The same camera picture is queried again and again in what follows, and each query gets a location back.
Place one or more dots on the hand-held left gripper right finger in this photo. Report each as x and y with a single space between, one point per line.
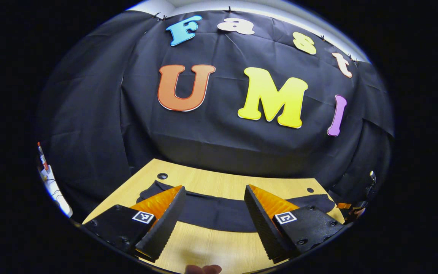
264 228

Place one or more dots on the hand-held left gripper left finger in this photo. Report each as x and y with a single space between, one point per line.
165 224

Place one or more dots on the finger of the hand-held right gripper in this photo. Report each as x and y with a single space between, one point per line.
343 206

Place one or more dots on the dark jeans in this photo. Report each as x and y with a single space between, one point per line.
219 213

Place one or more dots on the black backdrop cloth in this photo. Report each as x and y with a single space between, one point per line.
222 144

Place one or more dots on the white and red object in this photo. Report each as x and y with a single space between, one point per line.
53 186

